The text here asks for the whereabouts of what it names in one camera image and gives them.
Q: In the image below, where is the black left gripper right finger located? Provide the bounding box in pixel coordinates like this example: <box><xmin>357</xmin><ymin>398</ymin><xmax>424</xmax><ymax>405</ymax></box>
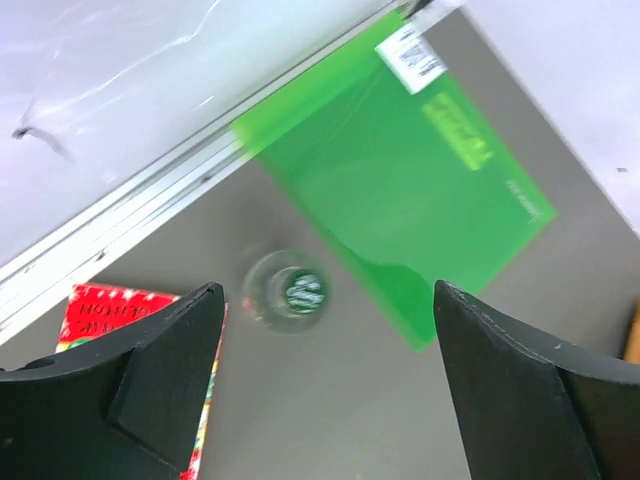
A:
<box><xmin>433</xmin><ymin>280</ymin><xmax>639</xmax><ymax>479</ymax></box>

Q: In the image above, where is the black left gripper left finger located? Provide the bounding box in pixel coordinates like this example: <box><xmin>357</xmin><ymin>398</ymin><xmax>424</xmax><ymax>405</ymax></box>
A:
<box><xmin>0</xmin><ymin>282</ymin><xmax>225</xmax><ymax>480</ymax></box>

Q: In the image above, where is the orange canvas bag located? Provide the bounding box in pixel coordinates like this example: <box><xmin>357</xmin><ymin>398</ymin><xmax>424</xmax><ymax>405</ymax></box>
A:
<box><xmin>622</xmin><ymin>299</ymin><xmax>640</xmax><ymax>365</ymax></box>

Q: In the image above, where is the red snack box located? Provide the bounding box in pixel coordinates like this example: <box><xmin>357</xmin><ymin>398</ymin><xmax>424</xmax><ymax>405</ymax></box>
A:
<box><xmin>56</xmin><ymin>283</ymin><xmax>228</xmax><ymax>479</ymax></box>

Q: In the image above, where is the green board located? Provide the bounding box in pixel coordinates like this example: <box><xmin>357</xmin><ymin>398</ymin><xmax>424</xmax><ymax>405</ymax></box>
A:
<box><xmin>232</xmin><ymin>11</ymin><xmax>556</xmax><ymax>351</ymax></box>

